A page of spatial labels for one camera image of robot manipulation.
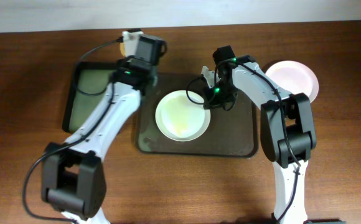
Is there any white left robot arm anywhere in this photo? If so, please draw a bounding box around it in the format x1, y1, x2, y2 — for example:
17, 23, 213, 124
39, 57, 157, 223

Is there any pinkish white plate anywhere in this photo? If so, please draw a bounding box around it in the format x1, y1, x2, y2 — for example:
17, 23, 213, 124
266, 60, 319, 103

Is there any black tray with soapy water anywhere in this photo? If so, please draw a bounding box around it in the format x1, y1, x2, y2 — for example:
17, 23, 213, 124
62, 62, 116, 133

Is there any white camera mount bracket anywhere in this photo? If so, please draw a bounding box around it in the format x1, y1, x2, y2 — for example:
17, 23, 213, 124
201, 66, 219, 88

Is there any white plate with yellow stain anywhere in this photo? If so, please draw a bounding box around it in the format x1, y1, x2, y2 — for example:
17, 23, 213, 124
155, 90, 211, 142

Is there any yellow and green sponge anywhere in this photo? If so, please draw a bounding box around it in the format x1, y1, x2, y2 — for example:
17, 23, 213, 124
120, 42, 126, 57

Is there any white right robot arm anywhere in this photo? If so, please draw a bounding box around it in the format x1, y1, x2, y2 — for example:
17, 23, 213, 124
202, 55, 317, 223

